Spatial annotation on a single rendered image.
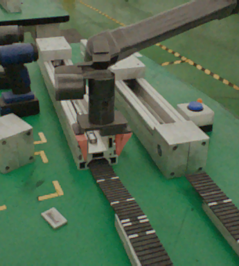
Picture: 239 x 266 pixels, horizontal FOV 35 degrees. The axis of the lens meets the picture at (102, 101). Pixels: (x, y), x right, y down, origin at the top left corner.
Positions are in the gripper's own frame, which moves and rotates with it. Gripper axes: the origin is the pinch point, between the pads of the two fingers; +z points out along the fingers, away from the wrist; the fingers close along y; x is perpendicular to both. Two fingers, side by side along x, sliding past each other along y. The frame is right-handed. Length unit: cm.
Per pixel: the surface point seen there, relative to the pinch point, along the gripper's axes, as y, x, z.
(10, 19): 12, -166, 6
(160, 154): -14.3, 1.1, 2.0
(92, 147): 0.8, -5.4, 1.4
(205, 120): -33.2, -11.4, 1.7
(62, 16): -20, -169, 7
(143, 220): -2.6, 20.6, 2.2
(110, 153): -3.2, -3.4, 2.5
